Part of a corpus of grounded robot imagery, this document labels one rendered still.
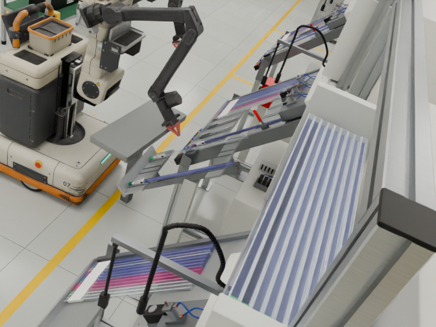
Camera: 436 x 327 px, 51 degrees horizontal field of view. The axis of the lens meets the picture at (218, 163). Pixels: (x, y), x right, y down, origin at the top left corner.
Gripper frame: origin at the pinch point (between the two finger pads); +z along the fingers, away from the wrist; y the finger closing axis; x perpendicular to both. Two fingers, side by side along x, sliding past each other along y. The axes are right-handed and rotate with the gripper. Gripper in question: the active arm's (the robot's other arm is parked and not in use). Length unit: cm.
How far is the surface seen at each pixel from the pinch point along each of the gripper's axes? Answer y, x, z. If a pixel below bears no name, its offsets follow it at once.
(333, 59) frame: -11, -88, -14
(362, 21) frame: -11, -102, -24
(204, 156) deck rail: -9.5, -14.7, 11.2
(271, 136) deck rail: -9, -51, 10
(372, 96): -9, -96, 5
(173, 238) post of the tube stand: -35, 6, 38
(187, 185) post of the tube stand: -35.3, -16.5, 12.4
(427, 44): -9, -120, -8
